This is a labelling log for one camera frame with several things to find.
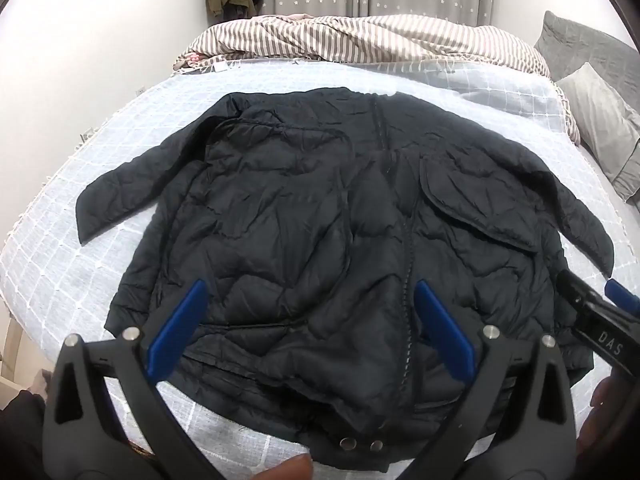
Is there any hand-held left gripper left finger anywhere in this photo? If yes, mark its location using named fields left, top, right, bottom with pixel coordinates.
left=42, top=279, right=217, bottom=480

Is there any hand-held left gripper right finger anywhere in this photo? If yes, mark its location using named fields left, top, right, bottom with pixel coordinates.
left=400, top=279, right=579, bottom=480

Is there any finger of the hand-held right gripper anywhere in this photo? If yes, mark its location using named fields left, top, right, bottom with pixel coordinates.
left=603, top=279, right=640, bottom=319
left=556, top=269, right=603, bottom=318

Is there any black puffer jacket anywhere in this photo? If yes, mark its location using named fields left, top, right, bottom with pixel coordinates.
left=76, top=86, right=616, bottom=475

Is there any person's right hand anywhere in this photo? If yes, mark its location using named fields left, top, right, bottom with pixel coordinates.
left=575, top=375, right=618, bottom=457

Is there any person's left hand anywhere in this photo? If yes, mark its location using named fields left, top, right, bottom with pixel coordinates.
left=252, top=454, right=315, bottom=480

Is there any grey checked bedspread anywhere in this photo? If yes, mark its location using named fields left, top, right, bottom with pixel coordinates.
left=0, top=57, right=640, bottom=480

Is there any plain grey pillow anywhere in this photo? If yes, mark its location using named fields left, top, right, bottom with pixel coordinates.
left=555, top=62, right=640, bottom=204

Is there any dark cloth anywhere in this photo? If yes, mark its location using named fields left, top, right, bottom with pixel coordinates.
left=0, top=389, right=48, bottom=480

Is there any grey quilted pillow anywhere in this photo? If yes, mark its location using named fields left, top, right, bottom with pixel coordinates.
left=534, top=10, right=640, bottom=116

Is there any striped duvet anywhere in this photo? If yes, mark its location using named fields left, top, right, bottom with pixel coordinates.
left=172, top=12, right=582, bottom=147

